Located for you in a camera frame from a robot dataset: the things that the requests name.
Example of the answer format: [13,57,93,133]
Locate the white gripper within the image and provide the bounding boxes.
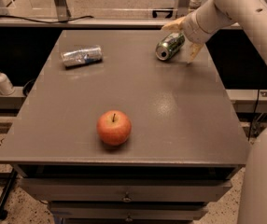
[162,10,217,63]

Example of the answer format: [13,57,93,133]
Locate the green soda can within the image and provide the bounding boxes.
[155,33,185,61]

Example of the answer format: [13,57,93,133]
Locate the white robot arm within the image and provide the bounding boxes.
[162,0,267,224]

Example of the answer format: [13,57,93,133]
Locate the silver blue can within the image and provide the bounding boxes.
[61,45,103,67]

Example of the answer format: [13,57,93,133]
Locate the red apple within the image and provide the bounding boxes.
[96,110,132,146]

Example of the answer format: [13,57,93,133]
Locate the grey drawer cabinet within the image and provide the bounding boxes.
[0,30,249,224]

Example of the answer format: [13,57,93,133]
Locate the white pump bottle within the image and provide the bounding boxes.
[0,72,15,95]

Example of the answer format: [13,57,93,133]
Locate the black floor stand leg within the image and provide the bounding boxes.
[0,170,17,220]

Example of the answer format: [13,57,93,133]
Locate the right metal bracket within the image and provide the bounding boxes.
[175,0,190,19]

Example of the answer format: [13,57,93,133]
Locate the metal bracket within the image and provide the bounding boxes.
[53,0,71,22]
[175,0,190,19]

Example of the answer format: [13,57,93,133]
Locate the left metal bracket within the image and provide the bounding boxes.
[53,0,71,22]

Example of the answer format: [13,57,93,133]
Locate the black cable on ledge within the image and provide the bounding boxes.
[0,0,94,24]

